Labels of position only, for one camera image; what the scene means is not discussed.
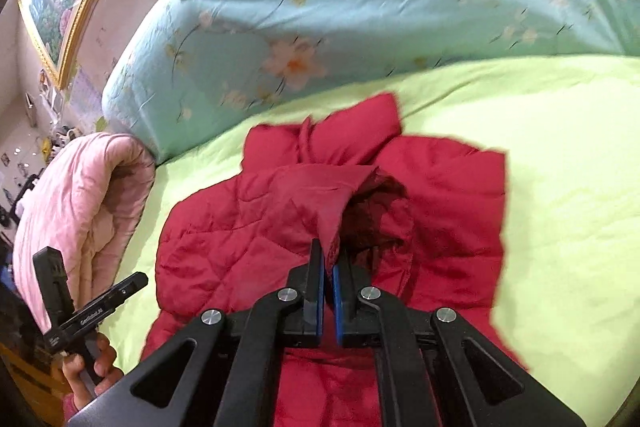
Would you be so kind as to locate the pink quilt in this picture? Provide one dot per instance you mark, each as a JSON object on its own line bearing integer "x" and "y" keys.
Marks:
{"x": 75, "y": 202}

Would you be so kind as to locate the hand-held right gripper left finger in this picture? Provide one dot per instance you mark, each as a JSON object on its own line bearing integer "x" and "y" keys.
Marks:
{"x": 315, "y": 302}

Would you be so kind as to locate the person's left forearm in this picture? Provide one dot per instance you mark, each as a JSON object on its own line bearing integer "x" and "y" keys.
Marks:
{"x": 75, "y": 412}

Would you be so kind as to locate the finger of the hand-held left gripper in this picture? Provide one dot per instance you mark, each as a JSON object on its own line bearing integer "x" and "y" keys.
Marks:
{"x": 130, "y": 285}
{"x": 52, "y": 277}

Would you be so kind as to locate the red quilted jacket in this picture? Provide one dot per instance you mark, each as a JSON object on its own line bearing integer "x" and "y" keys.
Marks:
{"x": 240, "y": 227}

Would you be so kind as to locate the blue floral quilt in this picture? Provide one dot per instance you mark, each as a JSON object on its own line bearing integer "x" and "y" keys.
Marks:
{"x": 375, "y": 17}

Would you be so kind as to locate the wooden bed frame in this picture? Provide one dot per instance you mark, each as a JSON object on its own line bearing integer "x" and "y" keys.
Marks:
{"x": 30, "y": 387}

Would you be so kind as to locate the pale wall chart poster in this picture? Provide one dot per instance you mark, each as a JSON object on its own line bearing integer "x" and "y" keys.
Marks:
{"x": 85, "y": 102}

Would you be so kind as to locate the person's left hand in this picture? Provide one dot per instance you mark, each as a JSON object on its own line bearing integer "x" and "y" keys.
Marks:
{"x": 107, "y": 372}

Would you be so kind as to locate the green bed sheet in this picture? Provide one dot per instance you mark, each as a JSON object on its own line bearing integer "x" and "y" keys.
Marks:
{"x": 550, "y": 157}

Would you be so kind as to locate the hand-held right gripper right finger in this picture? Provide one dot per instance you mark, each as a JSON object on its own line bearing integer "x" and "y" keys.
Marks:
{"x": 340, "y": 302}

